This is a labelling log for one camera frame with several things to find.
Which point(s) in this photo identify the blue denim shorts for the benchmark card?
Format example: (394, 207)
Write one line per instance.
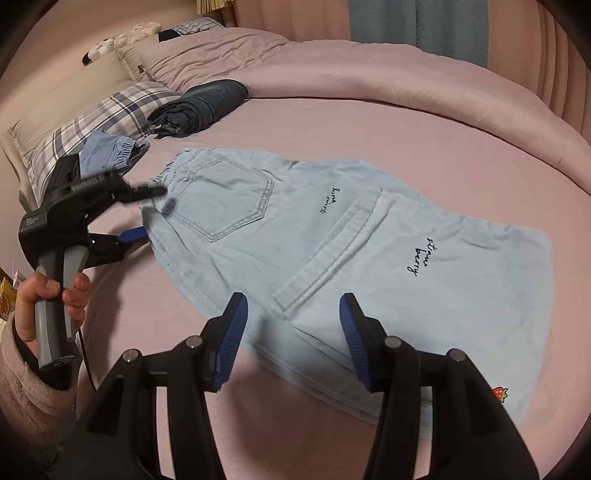
(106, 150)

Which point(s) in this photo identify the blue curtain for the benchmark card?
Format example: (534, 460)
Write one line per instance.
(415, 23)

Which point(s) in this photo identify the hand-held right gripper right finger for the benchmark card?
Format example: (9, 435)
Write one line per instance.
(358, 341)

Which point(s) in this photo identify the plaid pillow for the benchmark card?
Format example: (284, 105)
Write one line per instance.
(92, 124)

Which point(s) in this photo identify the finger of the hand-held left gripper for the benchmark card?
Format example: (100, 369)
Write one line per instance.
(138, 193)
(131, 235)

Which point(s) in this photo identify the small checked pillow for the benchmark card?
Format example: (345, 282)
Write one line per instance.
(196, 26)

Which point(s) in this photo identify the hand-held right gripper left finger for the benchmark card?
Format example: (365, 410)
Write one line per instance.
(228, 341)

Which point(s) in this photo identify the person's left forearm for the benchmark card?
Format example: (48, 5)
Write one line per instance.
(27, 378)

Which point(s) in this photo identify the pink curtain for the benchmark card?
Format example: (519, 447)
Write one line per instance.
(286, 16)
(545, 60)

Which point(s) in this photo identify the yellow fringed cloth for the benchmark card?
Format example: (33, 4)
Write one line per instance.
(214, 4)

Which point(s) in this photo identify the yellow packet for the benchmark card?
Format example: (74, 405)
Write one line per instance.
(7, 297)

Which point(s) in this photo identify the white plush toy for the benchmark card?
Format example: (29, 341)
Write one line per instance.
(124, 39)

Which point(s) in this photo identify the pink duvet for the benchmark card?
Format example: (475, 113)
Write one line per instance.
(369, 74)

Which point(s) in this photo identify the dark folded jeans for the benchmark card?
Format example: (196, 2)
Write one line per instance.
(203, 106)

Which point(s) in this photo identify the beige pillow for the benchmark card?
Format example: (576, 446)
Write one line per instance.
(69, 87)

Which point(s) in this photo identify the light blue strawberry pants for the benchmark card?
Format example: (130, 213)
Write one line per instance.
(323, 230)

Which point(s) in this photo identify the person's left hand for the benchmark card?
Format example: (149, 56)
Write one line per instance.
(76, 295)

